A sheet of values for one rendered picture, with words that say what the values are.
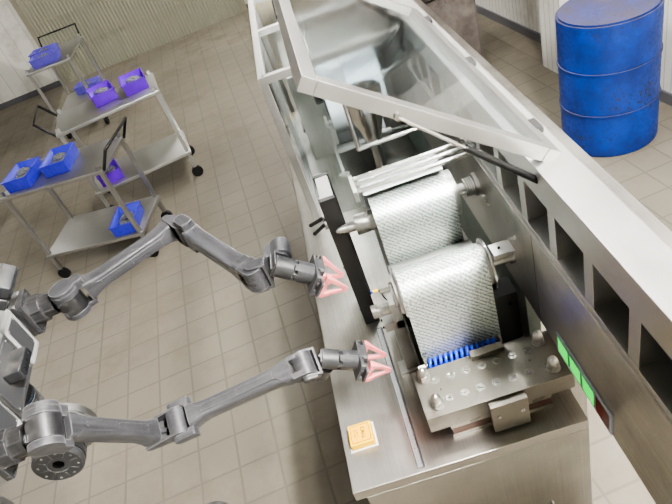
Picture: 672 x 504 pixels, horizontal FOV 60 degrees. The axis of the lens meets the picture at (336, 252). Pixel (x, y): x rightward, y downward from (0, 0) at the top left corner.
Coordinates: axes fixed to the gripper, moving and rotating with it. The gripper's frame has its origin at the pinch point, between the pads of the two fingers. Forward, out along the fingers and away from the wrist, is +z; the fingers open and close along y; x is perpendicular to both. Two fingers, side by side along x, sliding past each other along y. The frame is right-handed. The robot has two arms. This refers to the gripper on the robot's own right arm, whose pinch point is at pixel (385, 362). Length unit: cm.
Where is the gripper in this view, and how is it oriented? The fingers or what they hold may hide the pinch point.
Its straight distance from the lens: 170.2
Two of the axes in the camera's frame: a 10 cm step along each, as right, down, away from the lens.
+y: 1.5, 5.8, -8.0
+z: 9.6, 1.1, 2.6
